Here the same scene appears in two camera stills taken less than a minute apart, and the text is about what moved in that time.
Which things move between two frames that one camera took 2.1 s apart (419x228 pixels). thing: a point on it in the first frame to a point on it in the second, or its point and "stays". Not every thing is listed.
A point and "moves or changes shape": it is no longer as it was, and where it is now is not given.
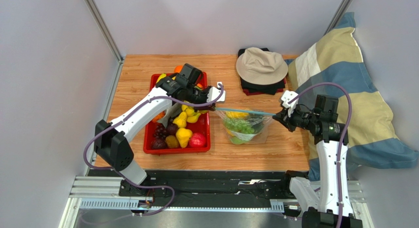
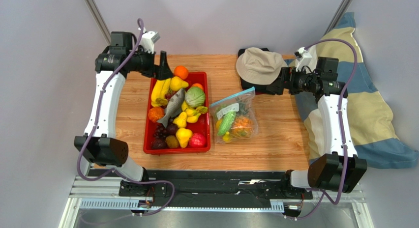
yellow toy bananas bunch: (192, 116) stays
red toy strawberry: (197, 140) stays
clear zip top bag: (242, 128) moves or changes shape
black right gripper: (287, 116) to (283, 82)
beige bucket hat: (260, 67) stays
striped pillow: (337, 59) stays
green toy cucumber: (235, 140) to (226, 123)
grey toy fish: (173, 112) stays
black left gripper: (210, 107) to (162, 71)
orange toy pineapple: (255, 121) to (243, 126)
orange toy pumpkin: (159, 116) stays
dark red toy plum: (158, 144) stays
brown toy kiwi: (172, 141) stays
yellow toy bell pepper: (183, 135) stays
